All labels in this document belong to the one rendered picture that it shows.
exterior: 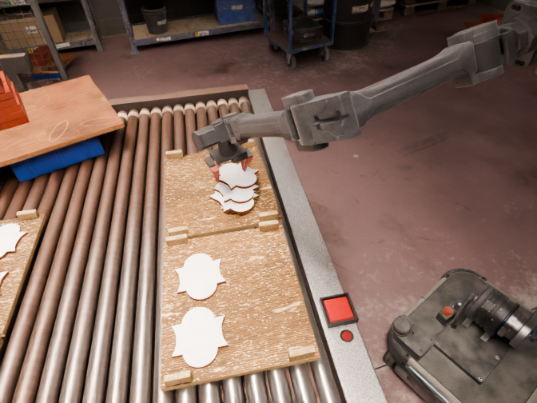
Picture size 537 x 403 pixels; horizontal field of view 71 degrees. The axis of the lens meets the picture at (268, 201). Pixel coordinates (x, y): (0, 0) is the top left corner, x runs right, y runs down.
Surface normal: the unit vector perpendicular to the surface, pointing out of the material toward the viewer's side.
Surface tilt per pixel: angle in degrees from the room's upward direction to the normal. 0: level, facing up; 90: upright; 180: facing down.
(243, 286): 0
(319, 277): 0
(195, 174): 0
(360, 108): 61
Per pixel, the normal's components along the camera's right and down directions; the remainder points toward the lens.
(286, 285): -0.03, -0.73
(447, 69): 0.42, 0.15
